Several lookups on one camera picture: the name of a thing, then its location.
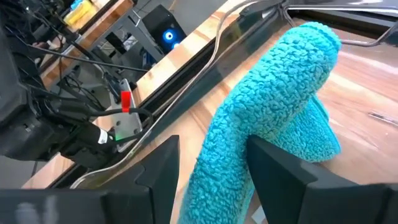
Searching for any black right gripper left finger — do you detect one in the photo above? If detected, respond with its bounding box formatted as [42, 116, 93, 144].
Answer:
[0, 135, 180, 224]

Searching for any wooden background workbench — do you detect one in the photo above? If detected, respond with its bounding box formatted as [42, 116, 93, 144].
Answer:
[39, 0, 135, 90]

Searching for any yellow cloth on workbench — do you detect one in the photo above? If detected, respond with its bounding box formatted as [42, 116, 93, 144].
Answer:
[63, 0, 94, 26]

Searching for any teal fluffy microfiber towel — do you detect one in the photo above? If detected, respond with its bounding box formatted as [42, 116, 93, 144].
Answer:
[177, 21, 343, 224]

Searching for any silver bracket with red tag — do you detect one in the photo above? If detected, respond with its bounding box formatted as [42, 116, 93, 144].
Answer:
[108, 79, 144, 153]

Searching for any black computer with blue light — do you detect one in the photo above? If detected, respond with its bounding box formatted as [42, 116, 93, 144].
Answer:
[141, 4, 187, 54]

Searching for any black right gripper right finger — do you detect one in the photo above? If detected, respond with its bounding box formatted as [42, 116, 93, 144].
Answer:
[247, 135, 398, 224]

